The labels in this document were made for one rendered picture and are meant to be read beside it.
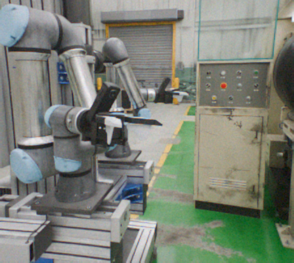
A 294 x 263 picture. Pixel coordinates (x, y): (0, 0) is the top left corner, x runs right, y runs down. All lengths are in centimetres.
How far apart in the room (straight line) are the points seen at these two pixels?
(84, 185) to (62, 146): 27
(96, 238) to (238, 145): 149
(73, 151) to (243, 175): 174
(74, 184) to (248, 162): 159
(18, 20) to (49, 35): 9
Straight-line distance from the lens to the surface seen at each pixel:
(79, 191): 104
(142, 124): 68
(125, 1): 1142
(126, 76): 144
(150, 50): 1085
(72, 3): 126
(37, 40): 89
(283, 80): 163
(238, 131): 224
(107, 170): 151
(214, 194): 241
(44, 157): 92
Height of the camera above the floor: 117
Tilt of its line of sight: 10 degrees down
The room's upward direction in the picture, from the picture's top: straight up
